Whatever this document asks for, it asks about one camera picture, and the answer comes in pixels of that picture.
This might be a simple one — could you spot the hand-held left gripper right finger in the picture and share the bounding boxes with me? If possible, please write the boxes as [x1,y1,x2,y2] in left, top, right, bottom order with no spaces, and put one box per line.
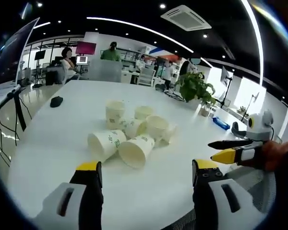
[192,159,263,230]

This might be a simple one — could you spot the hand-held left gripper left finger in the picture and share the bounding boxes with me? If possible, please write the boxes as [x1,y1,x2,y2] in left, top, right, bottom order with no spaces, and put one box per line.
[35,161,104,230]

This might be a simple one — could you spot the pile of white paper cups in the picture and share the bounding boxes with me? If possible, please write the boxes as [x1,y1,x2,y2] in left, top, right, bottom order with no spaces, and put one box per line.
[87,100,178,170]

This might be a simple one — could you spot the person's right hand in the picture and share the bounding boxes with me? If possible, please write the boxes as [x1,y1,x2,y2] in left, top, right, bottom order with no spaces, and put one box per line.
[256,138,288,172]

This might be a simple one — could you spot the black white headphones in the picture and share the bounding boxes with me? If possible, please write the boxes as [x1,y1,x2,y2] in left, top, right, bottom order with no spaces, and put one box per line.
[231,121,247,139]

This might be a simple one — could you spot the blue packet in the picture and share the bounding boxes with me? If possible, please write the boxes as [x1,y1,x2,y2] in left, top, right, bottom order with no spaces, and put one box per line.
[212,116,230,130]

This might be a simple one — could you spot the grey mesh chair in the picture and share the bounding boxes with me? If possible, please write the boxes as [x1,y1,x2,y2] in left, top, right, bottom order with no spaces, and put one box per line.
[227,164,277,214]

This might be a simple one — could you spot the monitor on black stand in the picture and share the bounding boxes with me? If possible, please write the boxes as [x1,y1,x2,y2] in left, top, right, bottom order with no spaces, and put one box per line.
[219,65,234,109]

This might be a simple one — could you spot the green potted plant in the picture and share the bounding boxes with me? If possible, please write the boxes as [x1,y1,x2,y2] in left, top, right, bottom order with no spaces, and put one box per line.
[174,71,217,117]

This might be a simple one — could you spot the white table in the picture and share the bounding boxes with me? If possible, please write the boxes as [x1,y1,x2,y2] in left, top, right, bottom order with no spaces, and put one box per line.
[7,80,277,230]

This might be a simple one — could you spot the black tripod stand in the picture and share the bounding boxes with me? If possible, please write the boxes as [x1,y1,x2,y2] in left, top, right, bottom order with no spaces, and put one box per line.
[6,85,33,147]

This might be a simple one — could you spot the white office chair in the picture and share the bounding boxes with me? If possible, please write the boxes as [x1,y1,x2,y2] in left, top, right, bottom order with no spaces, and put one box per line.
[137,65,157,86]

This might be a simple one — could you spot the small black object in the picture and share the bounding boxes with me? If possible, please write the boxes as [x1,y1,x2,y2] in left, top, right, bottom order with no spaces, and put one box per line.
[49,95,64,108]

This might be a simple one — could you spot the ceiling air conditioner vent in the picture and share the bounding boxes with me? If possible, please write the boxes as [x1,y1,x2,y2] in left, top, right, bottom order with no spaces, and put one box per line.
[160,4,212,32]

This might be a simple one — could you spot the grey partition panel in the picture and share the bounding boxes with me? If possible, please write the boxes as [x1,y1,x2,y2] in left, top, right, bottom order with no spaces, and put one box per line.
[89,58,123,83]

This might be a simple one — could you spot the long ceiling light strip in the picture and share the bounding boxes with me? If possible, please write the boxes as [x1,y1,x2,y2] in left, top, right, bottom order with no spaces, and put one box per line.
[86,16,195,54]

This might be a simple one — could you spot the pink screen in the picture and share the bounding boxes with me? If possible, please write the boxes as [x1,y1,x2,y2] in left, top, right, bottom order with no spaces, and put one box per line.
[75,41,97,56]

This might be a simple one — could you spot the large dark monitor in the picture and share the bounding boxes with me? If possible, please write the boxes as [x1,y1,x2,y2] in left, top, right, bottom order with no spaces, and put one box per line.
[0,17,40,93]

